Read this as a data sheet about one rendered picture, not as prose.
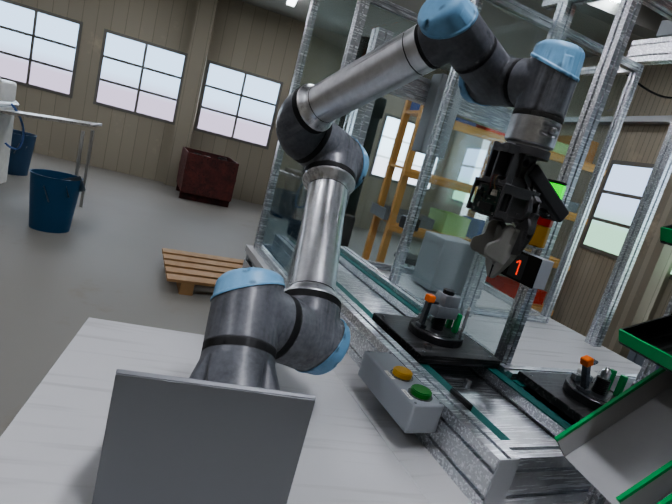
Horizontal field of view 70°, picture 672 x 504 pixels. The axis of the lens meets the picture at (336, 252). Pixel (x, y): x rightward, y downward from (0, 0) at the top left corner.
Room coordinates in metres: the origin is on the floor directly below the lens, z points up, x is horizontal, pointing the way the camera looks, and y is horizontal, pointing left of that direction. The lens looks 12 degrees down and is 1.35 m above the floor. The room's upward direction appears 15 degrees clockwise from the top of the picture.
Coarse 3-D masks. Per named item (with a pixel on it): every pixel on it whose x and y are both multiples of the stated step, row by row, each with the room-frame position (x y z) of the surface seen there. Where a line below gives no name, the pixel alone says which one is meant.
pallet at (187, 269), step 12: (168, 252) 4.10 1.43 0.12; (180, 252) 4.19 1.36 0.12; (192, 252) 4.29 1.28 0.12; (168, 264) 3.77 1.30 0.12; (180, 264) 3.85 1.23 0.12; (192, 264) 3.94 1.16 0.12; (204, 264) 4.06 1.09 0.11; (216, 264) 4.12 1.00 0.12; (228, 264) 4.22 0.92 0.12; (240, 264) 4.38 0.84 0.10; (168, 276) 3.48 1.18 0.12; (180, 276) 3.56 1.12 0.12; (192, 276) 3.63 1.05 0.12; (204, 276) 3.72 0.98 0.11; (216, 276) 3.79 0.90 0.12; (180, 288) 3.48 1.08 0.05; (192, 288) 3.52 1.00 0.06
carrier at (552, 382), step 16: (608, 368) 1.02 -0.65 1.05; (528, 384) 1.05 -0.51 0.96; (544, 384) 1.04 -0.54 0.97; (560, 384) 1.07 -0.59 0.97; (576, 384) 1.04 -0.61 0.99; (592, 384) 1.07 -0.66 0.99; (608, 384) 1.01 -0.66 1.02; (624, 384) 1.03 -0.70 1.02; (560, 400) 0.97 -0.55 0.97; (576, 400) 0.99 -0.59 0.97; (592, 400) 0.97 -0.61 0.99; (608, 400) 0.99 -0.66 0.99; (576, 416) 0.93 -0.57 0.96
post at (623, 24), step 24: (624, 0) 1.15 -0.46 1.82; (624, 24) 1.13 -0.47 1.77; (624, 48) 1.15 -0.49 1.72; (600, 72) 1.15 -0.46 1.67; (600, 96) 1.14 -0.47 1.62; (576, 144) 1.14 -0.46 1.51; (576, 168) 1.15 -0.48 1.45; (552, 240) 1.14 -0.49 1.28; (528, 288) 1.13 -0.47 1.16; (528, 312) 1.15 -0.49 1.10; (504, 336) 1.15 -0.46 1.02; (504, 360) 1.14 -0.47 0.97
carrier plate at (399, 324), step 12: (384, 324) 1.17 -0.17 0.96; (396, 324) 1.18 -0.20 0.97; (408, 324) 1.21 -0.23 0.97; (396, 336) 1.11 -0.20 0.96; (408, 336) 1.11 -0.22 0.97; (408, 348) 1.06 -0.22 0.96; (420, 348) 1.05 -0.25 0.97; (432, 348) 1.08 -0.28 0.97; (444, 348) 1.10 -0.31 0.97; (456, 348) 1.12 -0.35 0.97; (468, 348) 1.14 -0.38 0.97; (480, 348) 1.17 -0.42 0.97; (420, 360) 1.02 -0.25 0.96; (432, 360) 1.03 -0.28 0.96; (444, 360) 1.04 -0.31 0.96; (456, 360) 1.06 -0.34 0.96; (468, 360) 1.07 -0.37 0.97; (480, 360) 1.09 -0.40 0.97; (492, 360) 1.11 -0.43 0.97
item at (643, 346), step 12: (636, 324) 0.71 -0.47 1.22; (648, 324) 0.71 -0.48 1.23; (660, 324) 0.72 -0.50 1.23; (624, 336) 0.69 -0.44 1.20; (636, 336) 0.71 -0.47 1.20; (648, 336) 0.71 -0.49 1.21; (660, 336) 0.71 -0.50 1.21; (636, 348) 0.67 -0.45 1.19; (648, 348) 0.65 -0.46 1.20; (660, 348) 0.67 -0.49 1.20; (660, 360) 0.63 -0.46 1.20
